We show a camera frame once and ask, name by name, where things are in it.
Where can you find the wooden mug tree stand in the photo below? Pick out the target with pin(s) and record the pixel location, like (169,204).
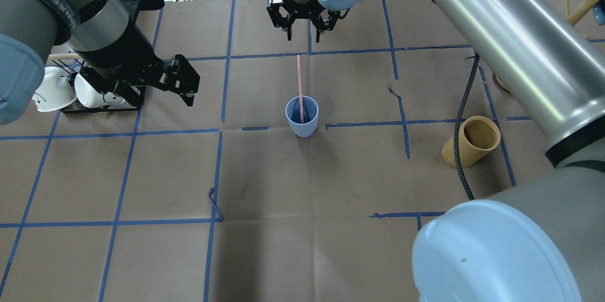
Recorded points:
(587,26)

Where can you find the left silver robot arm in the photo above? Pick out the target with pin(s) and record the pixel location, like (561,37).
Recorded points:
(31,28)

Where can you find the bamboo chopstick holder cup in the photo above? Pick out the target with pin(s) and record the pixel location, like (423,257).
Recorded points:
(477,137)

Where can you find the white smiley mug rear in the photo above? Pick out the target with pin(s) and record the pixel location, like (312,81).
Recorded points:
(90,98)

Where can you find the pink chopstick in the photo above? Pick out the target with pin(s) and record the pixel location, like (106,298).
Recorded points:
(300,92)

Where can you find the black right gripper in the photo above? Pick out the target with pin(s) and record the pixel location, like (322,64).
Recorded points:
(298,0)

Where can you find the white smiley mug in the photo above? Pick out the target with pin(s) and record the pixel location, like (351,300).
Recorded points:
(55,92)
(90,98)

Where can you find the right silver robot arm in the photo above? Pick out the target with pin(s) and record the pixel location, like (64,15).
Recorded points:
(542,241)

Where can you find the light blue plastic cup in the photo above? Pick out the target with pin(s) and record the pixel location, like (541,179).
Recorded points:
(311,116)

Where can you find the white smiley mug front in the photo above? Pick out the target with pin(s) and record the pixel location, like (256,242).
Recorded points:
(55,92)

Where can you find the brown paper table mat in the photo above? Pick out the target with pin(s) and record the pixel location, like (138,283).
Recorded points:
(221,201)

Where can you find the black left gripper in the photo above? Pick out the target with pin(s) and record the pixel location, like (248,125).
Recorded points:
(124,55)

